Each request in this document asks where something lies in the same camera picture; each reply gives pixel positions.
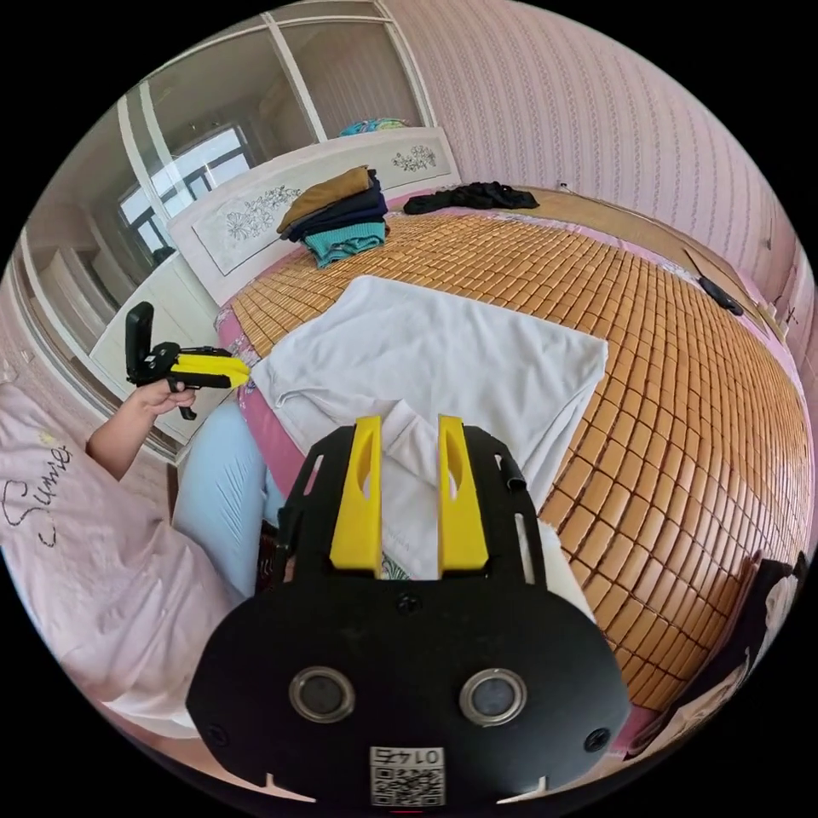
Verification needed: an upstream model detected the person's left hand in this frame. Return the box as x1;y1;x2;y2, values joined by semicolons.
124;381;197;418

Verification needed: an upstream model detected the black garment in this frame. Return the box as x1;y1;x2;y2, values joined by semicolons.
402;181;542;216

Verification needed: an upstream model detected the person's body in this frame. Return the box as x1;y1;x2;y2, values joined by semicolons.
0;382;302;746

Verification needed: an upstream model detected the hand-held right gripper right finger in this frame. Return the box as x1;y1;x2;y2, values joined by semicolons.
437;414;491;572

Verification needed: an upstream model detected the teal patterned cloth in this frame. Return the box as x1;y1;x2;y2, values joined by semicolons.
337;117;411;139

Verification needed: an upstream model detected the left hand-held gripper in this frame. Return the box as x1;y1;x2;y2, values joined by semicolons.
141;342;253;423

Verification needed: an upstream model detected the person's left forearm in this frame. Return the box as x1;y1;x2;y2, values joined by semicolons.
84;399;162;481

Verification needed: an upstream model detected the pile of clothes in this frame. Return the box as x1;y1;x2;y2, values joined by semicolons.
275;164;393;270

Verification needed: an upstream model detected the white wardrobe with glass doors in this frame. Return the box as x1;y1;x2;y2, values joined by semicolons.
0;0;443;464

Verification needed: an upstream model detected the white short sleeve shirt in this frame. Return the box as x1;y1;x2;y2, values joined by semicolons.
250;274;610;625

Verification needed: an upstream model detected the bed with woven mat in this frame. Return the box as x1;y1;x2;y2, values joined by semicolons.
167;126;814;763

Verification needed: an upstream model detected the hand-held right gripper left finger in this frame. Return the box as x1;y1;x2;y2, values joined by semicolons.
329;415;384;571

